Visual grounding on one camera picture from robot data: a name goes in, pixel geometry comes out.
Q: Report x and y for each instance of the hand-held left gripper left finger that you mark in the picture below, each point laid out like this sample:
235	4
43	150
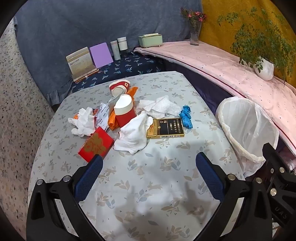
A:
89	176

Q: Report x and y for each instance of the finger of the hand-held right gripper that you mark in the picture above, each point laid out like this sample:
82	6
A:
275	162

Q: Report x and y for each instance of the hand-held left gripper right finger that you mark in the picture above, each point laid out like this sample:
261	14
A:
209	176

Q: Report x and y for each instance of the white bin with liner bag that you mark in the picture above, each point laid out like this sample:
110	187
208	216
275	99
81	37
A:
245	129

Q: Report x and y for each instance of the printed orange plastic bag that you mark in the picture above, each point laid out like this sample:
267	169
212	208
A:
112	121

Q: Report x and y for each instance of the red box with gold print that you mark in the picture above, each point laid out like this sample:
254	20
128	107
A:
96	144

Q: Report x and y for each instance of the white cloth glove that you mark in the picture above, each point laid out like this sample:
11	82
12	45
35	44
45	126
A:
83	122
131	136

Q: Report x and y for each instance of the blue measuring tape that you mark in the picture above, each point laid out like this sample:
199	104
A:
186	115

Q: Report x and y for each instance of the gold and black flat box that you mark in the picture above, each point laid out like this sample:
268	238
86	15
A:
166	127

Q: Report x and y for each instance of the red and white paper cup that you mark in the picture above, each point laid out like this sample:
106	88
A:
116	87
124	115

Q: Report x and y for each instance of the white paper towel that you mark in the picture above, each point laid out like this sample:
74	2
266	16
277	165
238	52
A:
161	106

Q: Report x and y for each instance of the dark purple cloth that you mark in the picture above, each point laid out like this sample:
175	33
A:
203	88

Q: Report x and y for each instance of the white plant pot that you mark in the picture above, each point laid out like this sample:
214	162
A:
264	69

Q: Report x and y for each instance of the speckled floral cloth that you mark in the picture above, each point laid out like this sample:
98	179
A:
18	104

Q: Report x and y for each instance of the brown notebook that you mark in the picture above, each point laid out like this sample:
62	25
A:
85	75

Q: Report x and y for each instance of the cream card box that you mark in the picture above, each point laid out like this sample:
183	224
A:
79	61

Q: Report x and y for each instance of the pink cloth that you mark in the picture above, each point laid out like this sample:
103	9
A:
208	60

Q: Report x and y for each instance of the navy printed cloth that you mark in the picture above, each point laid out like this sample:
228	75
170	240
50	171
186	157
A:
129	67

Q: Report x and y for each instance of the purple notebook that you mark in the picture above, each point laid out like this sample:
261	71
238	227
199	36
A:
100	54

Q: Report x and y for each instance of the green leafy plant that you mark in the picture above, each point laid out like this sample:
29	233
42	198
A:
252	39

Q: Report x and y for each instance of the white bottle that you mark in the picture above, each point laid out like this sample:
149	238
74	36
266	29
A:
115	49

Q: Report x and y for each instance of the white tumbler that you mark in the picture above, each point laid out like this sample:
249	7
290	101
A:
122	44

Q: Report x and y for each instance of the yellow backdrop cloth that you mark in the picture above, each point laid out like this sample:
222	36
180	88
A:
215	34

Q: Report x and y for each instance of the glass vase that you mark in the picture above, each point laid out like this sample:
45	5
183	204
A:
194	34

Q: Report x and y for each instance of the green tissue box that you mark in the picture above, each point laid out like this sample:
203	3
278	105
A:
150	40

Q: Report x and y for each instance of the blue-grey backdrop cloth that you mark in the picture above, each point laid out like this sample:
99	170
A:
69	27

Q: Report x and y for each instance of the pink flower sprig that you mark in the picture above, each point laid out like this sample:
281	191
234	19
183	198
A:
194	15

